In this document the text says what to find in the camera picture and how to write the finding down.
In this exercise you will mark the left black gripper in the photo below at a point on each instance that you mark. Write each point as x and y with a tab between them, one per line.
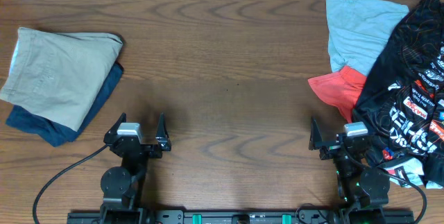
163	143

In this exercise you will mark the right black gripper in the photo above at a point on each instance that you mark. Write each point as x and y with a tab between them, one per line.
329	148

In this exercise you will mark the black printed cycling jersey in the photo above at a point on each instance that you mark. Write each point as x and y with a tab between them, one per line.
402	100

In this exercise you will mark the light blue grey shirt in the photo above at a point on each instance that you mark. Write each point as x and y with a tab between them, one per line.
359	30

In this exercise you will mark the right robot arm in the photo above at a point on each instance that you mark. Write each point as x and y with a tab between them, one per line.
363	188

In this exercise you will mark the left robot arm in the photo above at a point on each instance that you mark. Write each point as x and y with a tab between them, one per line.
122	185

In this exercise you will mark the red orange shirt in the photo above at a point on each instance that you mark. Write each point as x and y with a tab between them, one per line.
340	89

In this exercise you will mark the folded beige trousers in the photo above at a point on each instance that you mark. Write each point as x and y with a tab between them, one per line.
58	75

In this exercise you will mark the folded navy blue garment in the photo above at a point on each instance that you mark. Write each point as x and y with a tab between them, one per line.
55	133

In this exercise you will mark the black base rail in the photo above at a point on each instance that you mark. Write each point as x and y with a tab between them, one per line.
309	216

